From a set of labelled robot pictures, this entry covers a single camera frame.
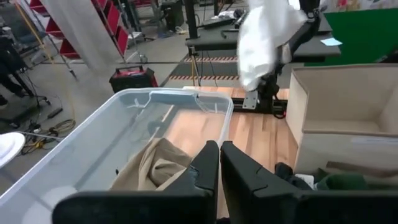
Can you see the green board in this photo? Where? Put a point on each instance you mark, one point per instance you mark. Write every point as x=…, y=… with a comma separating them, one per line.
x=367, y=34

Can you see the red and black tool case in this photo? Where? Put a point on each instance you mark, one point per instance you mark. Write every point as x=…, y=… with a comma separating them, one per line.
x=133, y=79

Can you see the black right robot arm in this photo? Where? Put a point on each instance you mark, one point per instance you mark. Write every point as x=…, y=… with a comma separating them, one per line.
x=303, y=34

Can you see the white hanging sheet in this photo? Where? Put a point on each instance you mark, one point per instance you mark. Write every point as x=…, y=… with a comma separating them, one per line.
x=81, y=31

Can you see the black aluminium rail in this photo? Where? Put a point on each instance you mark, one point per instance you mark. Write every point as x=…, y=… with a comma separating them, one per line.
x=237, y=101

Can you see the black work table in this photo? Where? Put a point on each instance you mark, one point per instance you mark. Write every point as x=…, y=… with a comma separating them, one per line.
x=214, y=39

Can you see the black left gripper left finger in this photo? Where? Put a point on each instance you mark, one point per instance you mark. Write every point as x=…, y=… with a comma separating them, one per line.
x=186, y=202

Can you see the clear plastic storage bin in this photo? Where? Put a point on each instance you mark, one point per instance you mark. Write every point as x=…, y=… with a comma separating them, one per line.
x=93, y=140

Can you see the rack with red bins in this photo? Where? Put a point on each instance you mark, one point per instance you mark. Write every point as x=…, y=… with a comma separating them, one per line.
x=113, y=15

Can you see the beige fabric storage box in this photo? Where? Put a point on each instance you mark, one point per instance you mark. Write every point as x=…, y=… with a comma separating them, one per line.
x=342, y=93

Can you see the white garment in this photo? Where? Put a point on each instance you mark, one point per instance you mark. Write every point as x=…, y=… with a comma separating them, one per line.
x=258, y=46

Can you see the light blue paper sheet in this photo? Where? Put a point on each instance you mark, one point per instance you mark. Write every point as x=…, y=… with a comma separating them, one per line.
x=331, y=41

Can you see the silver metal bracket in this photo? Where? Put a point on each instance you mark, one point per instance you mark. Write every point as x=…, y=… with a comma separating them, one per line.
x=250, y=100

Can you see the person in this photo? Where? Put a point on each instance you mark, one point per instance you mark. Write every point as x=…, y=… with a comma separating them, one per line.
x=9, y=59

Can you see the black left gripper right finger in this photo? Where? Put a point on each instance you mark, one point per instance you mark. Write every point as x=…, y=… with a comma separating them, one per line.
x=255, y=199

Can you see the green garment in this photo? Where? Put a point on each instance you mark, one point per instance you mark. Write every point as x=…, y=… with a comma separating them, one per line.
x=342, y=182

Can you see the white paper tag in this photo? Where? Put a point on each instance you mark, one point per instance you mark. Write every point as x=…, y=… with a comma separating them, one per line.
x=306, y=180

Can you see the black power adapter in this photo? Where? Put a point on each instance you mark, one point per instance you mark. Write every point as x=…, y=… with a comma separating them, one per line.
x=55, y=112

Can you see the white round dish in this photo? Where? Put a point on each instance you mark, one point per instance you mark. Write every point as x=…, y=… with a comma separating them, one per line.
x=9, y=147

